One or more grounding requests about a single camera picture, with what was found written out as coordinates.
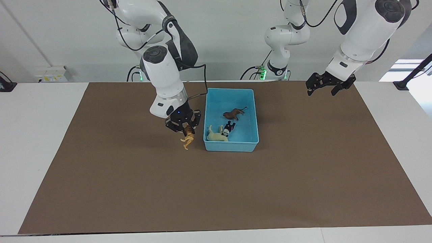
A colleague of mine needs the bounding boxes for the brown lion toy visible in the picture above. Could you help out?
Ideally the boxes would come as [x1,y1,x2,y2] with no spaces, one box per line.
[223,107,248,121]

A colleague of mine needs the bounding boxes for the brown table mat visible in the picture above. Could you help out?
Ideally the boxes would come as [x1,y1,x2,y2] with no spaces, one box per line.
[18,81,432,235]

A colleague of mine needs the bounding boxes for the small black table clamp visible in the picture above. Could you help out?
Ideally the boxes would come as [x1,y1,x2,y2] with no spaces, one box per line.
[0,72,17,92]

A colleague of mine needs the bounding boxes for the white wall socket box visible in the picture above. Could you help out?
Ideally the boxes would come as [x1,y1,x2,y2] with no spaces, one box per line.
[35,66,68,83]

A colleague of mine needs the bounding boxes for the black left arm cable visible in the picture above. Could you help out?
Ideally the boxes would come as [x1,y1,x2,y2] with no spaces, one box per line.
[280,0,339,28]

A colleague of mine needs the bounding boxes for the black and white panda toy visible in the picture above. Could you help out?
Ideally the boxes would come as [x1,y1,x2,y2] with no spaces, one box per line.
[221,121,236,137]

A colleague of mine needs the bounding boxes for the black base cable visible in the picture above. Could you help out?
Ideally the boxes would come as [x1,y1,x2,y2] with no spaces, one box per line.
[240,51,274,81]
[127,65,142,82]

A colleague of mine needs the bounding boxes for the light blue storage box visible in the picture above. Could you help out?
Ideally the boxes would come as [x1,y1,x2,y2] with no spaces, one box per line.
[203,88,260,153]

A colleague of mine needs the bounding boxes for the orange striped tiger toy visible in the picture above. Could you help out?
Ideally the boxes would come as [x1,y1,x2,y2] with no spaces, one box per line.
[180,126,196,150]

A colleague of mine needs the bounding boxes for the black left base cable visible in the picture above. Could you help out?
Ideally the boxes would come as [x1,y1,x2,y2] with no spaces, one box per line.
[240,51,274,81]

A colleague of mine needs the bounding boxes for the black camera stand pole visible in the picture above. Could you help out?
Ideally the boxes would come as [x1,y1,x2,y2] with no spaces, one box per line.
[393,53,432,91]

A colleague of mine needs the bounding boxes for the black right base cable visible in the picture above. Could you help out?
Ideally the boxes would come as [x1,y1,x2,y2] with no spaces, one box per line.
[127,65,142,82]

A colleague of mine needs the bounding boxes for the cream alpaca toy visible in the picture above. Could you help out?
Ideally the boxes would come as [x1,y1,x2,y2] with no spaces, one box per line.
[207,125,229,142]

